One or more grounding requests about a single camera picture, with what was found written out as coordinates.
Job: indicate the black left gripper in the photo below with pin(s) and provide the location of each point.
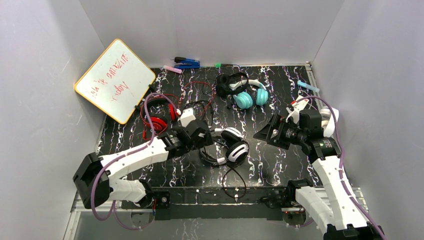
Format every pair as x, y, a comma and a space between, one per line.
203, 136

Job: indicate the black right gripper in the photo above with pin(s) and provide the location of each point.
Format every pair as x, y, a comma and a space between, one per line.
276, 132

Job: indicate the yellow framed whiteboard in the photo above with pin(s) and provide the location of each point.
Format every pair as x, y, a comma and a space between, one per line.
116, 82

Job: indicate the light blue marker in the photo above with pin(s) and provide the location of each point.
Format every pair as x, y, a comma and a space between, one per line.
308, 86

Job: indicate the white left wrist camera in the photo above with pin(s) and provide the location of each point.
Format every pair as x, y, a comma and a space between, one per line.
187, 117

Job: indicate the teal headphones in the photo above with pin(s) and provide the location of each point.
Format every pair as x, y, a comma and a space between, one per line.
245, 92

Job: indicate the pink marker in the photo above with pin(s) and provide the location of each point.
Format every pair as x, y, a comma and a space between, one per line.
173, 69

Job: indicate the green capped marker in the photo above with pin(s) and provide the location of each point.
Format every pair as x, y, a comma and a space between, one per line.
225, 65

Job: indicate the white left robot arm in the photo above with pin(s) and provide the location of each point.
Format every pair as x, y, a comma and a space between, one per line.
100, 178

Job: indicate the red headphones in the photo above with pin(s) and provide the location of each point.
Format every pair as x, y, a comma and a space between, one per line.
161, 122

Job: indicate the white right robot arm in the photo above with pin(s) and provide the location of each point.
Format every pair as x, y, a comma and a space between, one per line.
339, 218

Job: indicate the blue stapler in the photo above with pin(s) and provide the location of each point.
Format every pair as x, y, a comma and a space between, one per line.
186, 63

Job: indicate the black and white headphones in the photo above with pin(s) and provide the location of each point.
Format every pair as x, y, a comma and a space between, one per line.
237, 150

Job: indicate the white beige headphones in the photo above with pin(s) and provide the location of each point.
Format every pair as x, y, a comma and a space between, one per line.
328, 121

